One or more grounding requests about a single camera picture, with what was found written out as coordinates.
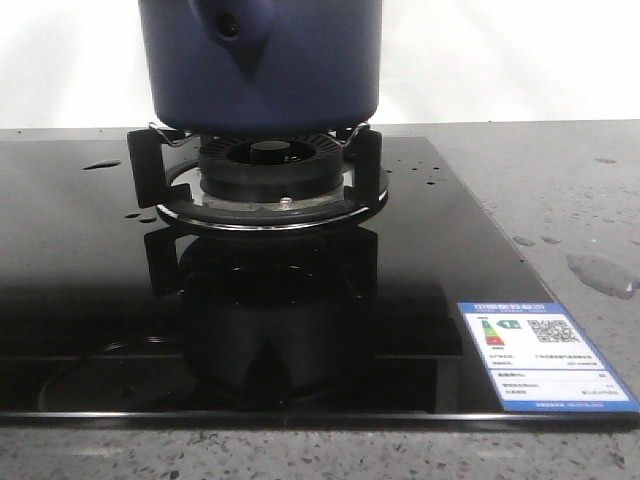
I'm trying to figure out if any right gas burner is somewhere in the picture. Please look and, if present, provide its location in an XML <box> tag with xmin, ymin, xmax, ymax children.
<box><xmin>198</xmin><ymin>135</ymin><xmax>343</xmax><ymax>202</ymax></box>

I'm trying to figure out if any black glass gas stove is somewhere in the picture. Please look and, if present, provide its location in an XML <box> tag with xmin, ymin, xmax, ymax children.
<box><xmin>1</xmin><ymin>138</ymin><xmax>639</xmax><ymax>431</ymax></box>

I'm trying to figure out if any dark blue pot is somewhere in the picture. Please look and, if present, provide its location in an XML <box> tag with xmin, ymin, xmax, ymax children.
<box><xmin>138</xmin><ymin>0</ymin><xmax>383</xmax><ymax>136</ymax></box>

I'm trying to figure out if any blue energy label sticker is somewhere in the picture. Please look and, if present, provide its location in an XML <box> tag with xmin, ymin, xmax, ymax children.
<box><xmin>458</xmin><ymin>302</ymin><xmax>639</xmax><ymax>414</ymax></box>

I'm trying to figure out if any right black pot support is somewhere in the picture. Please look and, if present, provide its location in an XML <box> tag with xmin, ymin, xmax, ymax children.
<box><xmin>127</xmin><ymin>124</ymin><xmax>388</xmax><ymax>232</ymax></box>

